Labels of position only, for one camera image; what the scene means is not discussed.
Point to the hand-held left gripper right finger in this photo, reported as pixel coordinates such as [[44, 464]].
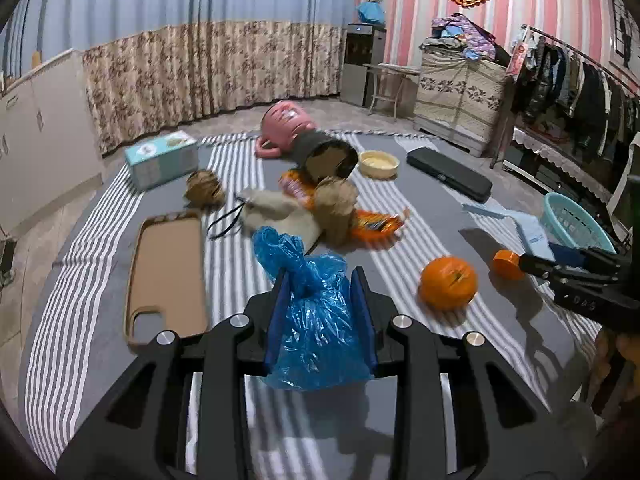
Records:
[[361, 310]]

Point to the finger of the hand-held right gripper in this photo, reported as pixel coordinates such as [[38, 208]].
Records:
[[537, 265], [567, 254]]

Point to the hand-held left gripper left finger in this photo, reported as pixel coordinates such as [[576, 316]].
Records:
[[280, 310]]

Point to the teal plastic basket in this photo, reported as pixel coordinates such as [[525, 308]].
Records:
[[575, 225]]

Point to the small orange cap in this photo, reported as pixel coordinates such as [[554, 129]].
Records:
[[507, 265]]

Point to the blue plastic bag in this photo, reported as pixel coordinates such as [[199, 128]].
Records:
[[315, 320]]

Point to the black corrugated cup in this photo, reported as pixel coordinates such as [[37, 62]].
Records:
[[320, 152]]

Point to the orange snack wrapper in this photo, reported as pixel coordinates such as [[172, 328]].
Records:
[[375, 225]]

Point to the orange fruit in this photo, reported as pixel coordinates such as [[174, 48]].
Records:
[[447, 282]]

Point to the table with lace cloth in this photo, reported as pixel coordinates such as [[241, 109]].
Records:
[[555, 157]]

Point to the crumpled brown paper bag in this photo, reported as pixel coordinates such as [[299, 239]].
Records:
[[337, 205]]

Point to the black flat case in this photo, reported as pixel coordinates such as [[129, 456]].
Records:
[[447, 172]]

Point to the crumpled brown paper ball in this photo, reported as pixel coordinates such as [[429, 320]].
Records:
[[204, 189]]

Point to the yellow bowl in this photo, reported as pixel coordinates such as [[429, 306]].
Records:
[[378, 165]]

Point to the row of hanging clothes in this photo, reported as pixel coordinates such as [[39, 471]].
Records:
[[585, 95]]

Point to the pink cartoon mug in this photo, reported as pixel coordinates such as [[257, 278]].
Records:
[[282, 122]]

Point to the cabinet with floral cover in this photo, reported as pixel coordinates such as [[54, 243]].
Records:
[[455, 95]]

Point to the teal tissue box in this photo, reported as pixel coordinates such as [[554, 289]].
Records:
[[160, 160]]

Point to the grey striped blanket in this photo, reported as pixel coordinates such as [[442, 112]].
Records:
[[100, 240]]

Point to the pile of clothes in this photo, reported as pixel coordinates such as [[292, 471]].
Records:
[[465, 35]]

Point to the folding table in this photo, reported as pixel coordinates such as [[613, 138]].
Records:
[[390, 70]]

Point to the water dispenser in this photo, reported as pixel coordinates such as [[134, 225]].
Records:
[[360, 65]]

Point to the floral curtain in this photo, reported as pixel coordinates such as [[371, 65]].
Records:
[[200, 70]]

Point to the white cabinet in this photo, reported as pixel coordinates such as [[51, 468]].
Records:
[[50, 135]]

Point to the blue bag on dispenser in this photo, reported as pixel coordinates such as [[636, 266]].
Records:
[[371, 12]]

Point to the dark wall frame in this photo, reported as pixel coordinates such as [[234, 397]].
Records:
[[622, 30]]

